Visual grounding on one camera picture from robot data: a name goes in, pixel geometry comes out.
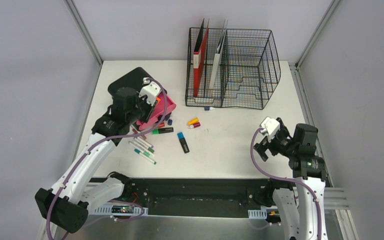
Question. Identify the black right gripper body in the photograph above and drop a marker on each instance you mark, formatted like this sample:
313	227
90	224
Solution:
279	143

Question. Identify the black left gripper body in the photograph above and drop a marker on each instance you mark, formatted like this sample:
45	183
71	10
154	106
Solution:
150	108

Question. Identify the white cable duct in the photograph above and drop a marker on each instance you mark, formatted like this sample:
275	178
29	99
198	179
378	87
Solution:
257	214
119	210

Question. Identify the white cable duct left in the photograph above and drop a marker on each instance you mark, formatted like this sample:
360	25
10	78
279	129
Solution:
119	210

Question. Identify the red notebook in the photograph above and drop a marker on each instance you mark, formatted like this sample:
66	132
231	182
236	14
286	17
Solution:
199	56

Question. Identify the teal tipped white pen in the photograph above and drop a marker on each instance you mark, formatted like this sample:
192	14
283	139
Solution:
140	153

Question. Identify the white cable duct right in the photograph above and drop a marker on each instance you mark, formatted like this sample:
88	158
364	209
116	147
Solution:
257	214

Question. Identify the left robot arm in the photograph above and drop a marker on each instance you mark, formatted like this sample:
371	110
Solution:
67	204

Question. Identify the blue highlighter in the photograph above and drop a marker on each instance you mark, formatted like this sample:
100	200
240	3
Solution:
183	142

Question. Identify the green highlighter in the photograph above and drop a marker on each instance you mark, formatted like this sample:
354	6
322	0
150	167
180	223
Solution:
163	130

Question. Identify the small blue white cap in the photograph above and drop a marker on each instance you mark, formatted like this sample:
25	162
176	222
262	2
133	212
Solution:
209	108

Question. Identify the grey notebook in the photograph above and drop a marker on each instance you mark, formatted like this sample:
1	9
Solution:
218	55

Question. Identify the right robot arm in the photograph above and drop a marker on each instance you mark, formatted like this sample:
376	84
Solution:
299	199

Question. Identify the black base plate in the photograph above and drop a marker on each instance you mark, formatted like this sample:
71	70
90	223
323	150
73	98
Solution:
202	197

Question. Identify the red marker cap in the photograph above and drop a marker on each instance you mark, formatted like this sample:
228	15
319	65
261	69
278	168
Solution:
194	125

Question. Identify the black pink drawer unit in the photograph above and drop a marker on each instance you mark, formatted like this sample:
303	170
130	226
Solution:
128	86

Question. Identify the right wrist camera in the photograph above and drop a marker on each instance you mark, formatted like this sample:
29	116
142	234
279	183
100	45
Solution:
269	127

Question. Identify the black wire mesh organizer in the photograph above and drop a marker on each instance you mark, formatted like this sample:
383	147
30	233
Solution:
245	76

